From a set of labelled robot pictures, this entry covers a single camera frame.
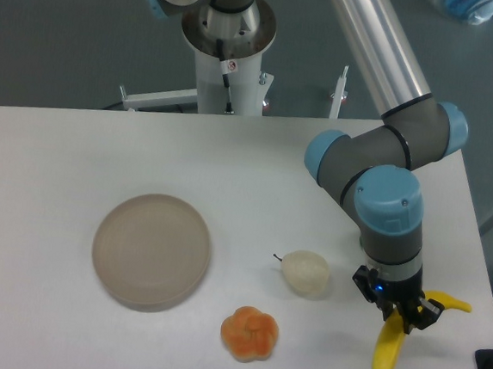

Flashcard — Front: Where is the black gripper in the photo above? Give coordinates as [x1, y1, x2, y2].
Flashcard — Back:
[352, 266, 443, 334]

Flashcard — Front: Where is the yellow banana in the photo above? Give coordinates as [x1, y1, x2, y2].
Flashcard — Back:
[371, 290, 472, 369]

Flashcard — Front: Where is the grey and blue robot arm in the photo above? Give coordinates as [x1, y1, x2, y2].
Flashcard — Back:
[148, 0, 468, 333]

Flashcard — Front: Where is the beige round plate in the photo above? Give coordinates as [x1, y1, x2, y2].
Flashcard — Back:
[91, 194, 212, 311]

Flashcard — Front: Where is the pale white pear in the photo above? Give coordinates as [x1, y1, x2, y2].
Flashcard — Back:
[272, 249, 330, 297]

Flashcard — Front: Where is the orange knotted bread roll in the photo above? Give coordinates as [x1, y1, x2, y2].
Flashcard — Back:
[220, 306, 280, 362]

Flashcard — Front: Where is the blue plastic bag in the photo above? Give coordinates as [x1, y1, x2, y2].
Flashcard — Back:
[428, 0, 493, 26]

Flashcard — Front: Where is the white bracket post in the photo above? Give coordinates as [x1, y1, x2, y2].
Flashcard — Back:
[329, 65, 349, 120]

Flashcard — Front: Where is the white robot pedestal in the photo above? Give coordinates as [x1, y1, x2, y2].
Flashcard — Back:
[120, 0, 277, 117]

